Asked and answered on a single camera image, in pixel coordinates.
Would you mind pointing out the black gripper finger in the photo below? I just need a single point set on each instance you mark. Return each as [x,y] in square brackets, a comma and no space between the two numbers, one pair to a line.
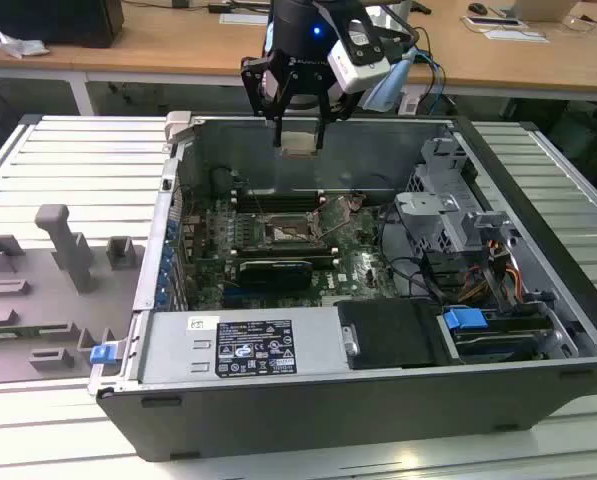
[321,135]
[278,132]

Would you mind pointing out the silver square CPU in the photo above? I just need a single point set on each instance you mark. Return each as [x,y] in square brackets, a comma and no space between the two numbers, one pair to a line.
[300,145]

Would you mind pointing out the black RAM slot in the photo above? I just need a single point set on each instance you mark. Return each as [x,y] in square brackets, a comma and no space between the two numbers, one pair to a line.
[323,257]
[312,196]
[312,205]
[288,248]

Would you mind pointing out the CPU socket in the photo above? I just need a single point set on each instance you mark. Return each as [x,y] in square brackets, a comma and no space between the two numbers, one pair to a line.
[285,231]

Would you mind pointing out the blue expansion slot clip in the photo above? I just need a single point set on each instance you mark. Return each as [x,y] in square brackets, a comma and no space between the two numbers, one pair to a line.
[161,301]
[173,228]
[164,286]
[167,263]

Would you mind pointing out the white printed sheet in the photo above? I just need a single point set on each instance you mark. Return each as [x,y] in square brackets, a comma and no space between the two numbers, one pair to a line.
[238,19]

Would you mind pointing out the black round board component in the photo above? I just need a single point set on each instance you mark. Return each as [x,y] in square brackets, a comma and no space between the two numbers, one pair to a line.
[221,180]

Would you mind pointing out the black power adapter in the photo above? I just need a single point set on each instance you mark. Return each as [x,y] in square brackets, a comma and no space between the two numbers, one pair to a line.
[220,8]

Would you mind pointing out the small white box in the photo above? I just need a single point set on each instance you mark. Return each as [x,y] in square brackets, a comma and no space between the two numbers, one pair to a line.
[409,105]

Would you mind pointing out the grey case latch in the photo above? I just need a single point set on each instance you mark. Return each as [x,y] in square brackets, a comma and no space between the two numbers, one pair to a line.
[178,127]

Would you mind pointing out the long wooden desk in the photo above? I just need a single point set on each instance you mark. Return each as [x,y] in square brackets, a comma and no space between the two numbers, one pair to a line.
[178,50]

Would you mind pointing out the silver metal drive cage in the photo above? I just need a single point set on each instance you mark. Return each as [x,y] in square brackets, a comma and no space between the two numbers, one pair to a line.
[428,205]

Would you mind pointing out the black graphics card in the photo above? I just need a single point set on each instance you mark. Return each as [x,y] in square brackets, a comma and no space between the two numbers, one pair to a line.
[275,275]

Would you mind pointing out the green motherboard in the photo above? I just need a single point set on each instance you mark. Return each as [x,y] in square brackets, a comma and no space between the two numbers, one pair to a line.
[358,280]

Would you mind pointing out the black computer mouse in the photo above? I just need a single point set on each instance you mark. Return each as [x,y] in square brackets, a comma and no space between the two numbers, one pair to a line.
[478,8]

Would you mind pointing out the white flat device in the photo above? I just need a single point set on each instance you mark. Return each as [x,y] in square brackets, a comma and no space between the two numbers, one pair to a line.
[493,21]

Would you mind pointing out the black plastic shroud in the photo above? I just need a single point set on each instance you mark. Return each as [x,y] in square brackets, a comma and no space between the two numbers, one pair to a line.
[393,332]

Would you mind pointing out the white paper sheet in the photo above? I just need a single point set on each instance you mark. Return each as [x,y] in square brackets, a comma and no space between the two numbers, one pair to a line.
[515,36]

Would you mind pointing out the hard disk in blue carrier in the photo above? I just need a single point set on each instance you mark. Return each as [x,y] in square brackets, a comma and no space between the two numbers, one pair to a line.
[463,320]

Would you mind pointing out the silver laptop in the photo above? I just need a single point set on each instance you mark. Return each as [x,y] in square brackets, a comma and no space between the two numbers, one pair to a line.
[533,7]

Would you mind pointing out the silver power supply unit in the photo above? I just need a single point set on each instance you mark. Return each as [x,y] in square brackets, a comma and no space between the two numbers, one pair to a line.
[178,350]

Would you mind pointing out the black box on desk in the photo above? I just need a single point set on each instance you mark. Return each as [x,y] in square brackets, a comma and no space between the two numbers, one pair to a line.
[53,20]

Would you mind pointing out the crumpled white paper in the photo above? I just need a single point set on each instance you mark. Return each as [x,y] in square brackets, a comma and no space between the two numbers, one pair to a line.
[23,46]

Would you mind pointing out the clear safety glasses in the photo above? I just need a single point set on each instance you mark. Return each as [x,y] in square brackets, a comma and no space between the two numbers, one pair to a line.
[575,24]

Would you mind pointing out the blue case latch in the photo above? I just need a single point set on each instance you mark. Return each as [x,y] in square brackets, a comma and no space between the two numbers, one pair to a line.
[103,354]

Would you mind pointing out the black open PC case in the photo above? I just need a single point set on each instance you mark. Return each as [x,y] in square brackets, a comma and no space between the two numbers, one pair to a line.
[328,420]

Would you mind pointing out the grey parts rack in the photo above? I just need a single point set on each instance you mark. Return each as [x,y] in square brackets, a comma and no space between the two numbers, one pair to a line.
[33,295]

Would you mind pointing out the green RAM stick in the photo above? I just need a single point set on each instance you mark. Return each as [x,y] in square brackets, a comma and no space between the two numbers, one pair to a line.
[8,330]

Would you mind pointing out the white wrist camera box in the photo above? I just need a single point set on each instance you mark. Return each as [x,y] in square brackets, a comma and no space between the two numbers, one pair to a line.
[358,70]

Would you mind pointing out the silver disk bay frame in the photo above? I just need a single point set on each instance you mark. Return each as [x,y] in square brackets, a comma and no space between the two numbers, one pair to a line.
[560,340]

